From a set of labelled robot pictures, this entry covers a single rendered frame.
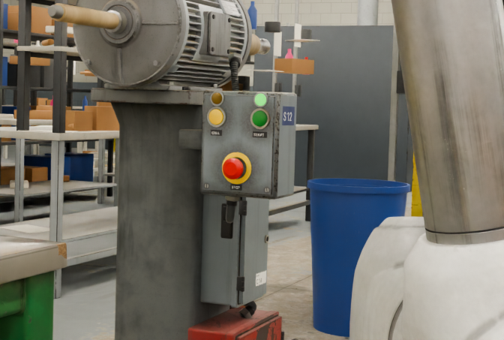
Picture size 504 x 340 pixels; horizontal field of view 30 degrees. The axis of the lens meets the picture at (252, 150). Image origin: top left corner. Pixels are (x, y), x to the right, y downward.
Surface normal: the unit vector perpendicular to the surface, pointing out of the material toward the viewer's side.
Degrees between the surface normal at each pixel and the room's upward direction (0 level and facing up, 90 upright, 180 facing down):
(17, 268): 90
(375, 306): 80
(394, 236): 51
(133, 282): 90
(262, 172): 90
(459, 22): 93
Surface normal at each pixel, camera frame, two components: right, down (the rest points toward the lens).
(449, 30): -0.20, 0.13
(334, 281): -0.50, 0.09
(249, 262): 0.92, 0.05
